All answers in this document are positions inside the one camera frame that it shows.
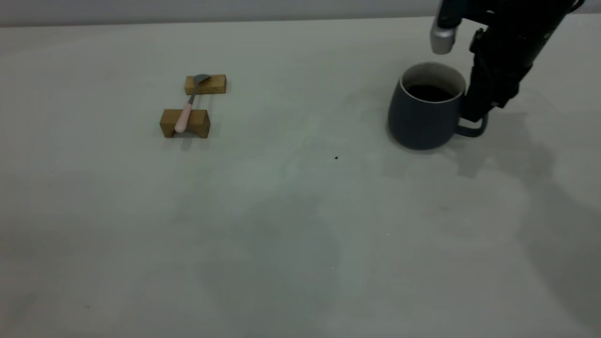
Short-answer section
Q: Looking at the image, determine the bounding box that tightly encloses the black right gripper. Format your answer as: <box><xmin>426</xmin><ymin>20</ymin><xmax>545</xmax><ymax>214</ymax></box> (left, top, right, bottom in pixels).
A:
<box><xmin>462</xmin><ymin>20</ymin><xmax>562</xmax><ymax>123</ymax></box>

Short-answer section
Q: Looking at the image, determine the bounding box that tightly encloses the dark grey ceramic mug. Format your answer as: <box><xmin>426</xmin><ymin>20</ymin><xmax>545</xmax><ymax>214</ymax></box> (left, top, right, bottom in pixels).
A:
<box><xmin>387</xmin><ymin>62</ymin><xmax>489</xmax><ymax>151</ymax></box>

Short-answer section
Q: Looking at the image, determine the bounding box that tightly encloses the pink handled metal spoon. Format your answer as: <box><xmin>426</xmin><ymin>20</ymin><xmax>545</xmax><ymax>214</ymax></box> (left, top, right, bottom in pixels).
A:
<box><xmin>174</xmin><ymin>74</ymin><xmax>211</xmax><ymax>134</ymax></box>

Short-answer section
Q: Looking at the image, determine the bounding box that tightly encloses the dark coffee liquid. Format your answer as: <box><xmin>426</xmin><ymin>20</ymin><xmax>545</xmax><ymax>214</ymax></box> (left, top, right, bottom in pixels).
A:
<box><xmin>406</xmin><ymin>84</ymin><xmax>455</xmax><ymax>102</ymax></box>

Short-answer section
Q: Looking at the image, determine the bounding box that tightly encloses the flat rectangular wooden block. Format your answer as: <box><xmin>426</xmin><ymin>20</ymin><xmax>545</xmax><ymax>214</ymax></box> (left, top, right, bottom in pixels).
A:
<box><xmin>185</xmin><ymin>74</ymin><xmax>227</xmax><ymax>96</ymax></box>

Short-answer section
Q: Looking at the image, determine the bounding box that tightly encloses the arched wooden block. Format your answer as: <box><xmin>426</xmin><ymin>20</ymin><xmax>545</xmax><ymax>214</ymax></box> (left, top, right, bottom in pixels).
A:
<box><xmin>160</xmin><ymin>109</ymin><xmax>211</xmax><ymax>139</ymax></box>

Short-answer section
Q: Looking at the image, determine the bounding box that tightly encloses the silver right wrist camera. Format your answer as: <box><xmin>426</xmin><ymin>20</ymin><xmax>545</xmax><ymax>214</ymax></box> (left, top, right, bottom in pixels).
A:
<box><xmin>431</xmin><ymin>0</ymin><xmax>491</xmax><ymax>55</ymax></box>

